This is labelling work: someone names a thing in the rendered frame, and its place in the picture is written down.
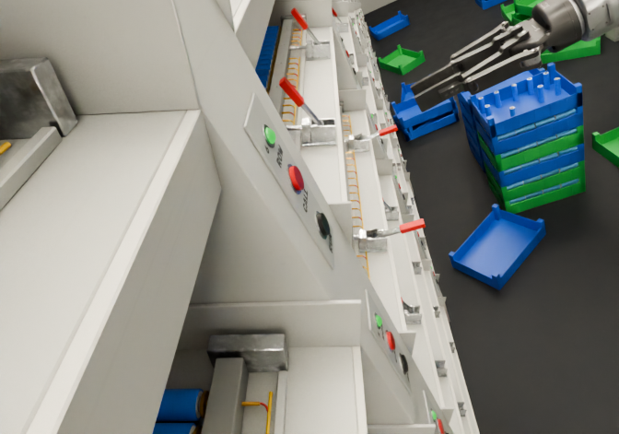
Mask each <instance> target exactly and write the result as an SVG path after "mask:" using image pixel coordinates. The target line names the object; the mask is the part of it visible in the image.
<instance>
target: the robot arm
mask: <svg viewBox="0 0 619 434"><path fill-rule="evenodd" d="M531 13H532V15H531V18H530V19H528V20H525V21H523V22H520V23H518V24H517V25H515V26H514V27H513V26H510V25H509V24H508V22H507V21H504V22H502V23H501V24H500V25H499V26H497V27H496V28H495V29H494V30H492V31H490V32H489V33H487V34H485V35H484V36H483V37H481V38H480V39H478V40H477V41H474V42H473V43H471V44H469V45H468V46H466V47H464V48H463V49H461V50H459V51H458V52H456V53H455V54H453V55H452V56H451V57H450V59H451V62H450V63H449V64H448V65H446V66H444V67H443V68H441V69H439V70H438V71H436V72H435V73H433V74H431V75H429V76H426V77H425V78H423V79H421V80H419V81H417V82H416V83H414V84H413V85H411V86H410V88H411V90H412V91H413V93H414V95H415V101H416V103H417V105H418V107H419V108H420V110H421V112H424V111H427V110H428V109H430V108H432V107H434V106H436V105H438V104H440V103H441V102H443V101H445V100H448V99H449V98H451V97H453V96H455V95H457V94H459V93H461V92H463V91H464V92H467V91H469V92H470V93H471V95H475V94H477V93H479V92H482V91H484V90H486V89H488V88H491V87H492V86H495V85H497V84H499V83H501V82H503V81H505V80H508V79H510V78H512V77H514V76H516V75H518V74H521V73H523V72H525V71H529V70H532V69H535V68H538V67H540V66H542V65H543V63H542V60H541V57H540V56H541V54H542V53H544V52H545V51H546V50H548V51H549V52H551V53H558V52H560V51H562V50H563V49H565V48H566V47H568V46H570V45H572V44H574V43H576V42H578V41H580V40H582V41H592V40H594V39H596V38H598V37H600V36H601V35H603V34H605V33H607V32H608V31H610V30H612V29H615V28H617V27H619V0H543V1H542V2H541V3H539V4H537V5H535V6H534V7H533V9H532V11H531ZM500 45H501V47H500ZM477 86H478V87H477Z"/></svg>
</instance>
